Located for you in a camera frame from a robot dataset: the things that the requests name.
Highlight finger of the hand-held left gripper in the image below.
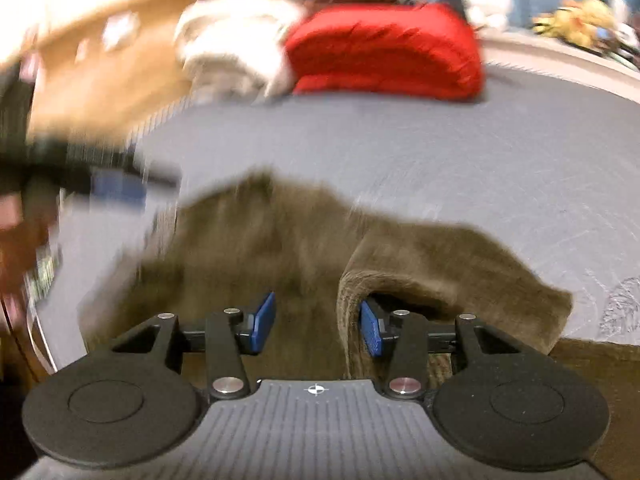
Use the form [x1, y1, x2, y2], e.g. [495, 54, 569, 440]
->
[27, 142, 183, 211]

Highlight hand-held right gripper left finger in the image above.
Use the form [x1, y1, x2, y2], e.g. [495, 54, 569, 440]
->
[107, 291, 277, 402]

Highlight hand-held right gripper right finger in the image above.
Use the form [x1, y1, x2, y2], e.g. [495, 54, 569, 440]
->
[359, 300, 506, 401]

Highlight olive corduroy pants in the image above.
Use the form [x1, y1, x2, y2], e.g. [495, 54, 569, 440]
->
[80, 170, 640, 466]

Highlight dark dotted object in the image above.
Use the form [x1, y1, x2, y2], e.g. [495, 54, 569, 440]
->
[25, 240, 63, 303]

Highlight grey quilted bedspread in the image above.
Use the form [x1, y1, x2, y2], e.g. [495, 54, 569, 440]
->
[30, 60, 640, 376]

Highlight white folded blanket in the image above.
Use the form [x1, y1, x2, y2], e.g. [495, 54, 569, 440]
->
[175, 0, 301, 103]

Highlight red folded blanket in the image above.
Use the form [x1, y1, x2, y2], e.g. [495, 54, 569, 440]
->
[282, 2, 486, 101]

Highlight pale bed surround ledge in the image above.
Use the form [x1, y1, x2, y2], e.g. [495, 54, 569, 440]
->
[470, 30, 640, 106]

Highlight pile of plush toys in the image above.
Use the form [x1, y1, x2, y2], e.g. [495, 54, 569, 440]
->
[532, 0, 640, 68]

